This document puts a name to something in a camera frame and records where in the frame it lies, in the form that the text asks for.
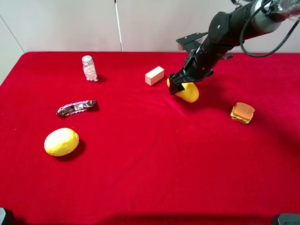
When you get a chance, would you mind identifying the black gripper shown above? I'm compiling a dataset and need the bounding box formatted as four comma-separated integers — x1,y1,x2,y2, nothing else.
168,37,229,95

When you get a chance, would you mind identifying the yellow toy mango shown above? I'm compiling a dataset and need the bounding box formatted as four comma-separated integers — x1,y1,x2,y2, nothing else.
174,82,199,103

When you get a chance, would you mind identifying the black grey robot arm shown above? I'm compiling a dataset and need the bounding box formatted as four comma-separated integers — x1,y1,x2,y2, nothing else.
169,0,300,95

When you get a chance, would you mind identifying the pink white wafer block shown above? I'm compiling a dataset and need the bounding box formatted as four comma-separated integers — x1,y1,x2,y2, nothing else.
145,66,165,86

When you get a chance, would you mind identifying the toy sandwich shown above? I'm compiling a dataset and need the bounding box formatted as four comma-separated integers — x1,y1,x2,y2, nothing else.
230,102,255,124

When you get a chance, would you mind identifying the glass bottle of white pills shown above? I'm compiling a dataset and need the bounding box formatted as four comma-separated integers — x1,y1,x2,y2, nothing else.
82,55,98,82

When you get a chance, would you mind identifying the brown chocolate bar wrapper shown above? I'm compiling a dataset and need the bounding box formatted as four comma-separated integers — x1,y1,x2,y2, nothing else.
56,99,97,117

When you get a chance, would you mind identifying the red velvet tablecloth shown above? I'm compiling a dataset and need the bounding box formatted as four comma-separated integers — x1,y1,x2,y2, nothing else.
0,52,300,225

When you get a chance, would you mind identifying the yellow toy lemon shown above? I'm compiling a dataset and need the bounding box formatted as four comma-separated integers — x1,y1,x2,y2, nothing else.
44,127,79,157

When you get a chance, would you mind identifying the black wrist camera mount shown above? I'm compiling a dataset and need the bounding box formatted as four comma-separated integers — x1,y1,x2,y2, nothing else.
176,32,208,53

